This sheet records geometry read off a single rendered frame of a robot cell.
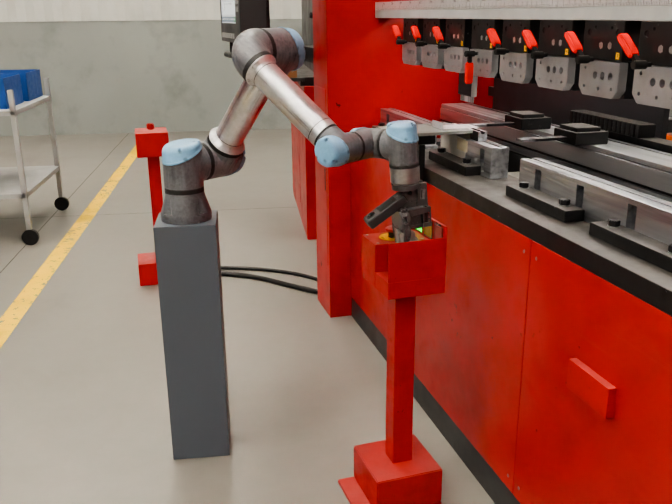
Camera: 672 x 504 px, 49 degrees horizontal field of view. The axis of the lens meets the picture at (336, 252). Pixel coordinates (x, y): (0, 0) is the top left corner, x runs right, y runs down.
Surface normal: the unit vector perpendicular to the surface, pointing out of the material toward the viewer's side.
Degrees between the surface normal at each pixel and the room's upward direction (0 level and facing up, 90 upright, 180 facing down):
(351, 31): 90
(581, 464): 90
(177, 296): 90
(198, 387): 90
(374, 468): 0
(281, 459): 0
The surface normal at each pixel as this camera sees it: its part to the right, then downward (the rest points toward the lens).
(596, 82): -0.96, 0.09
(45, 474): -0.01, -0.95
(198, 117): 0.12, 0.30
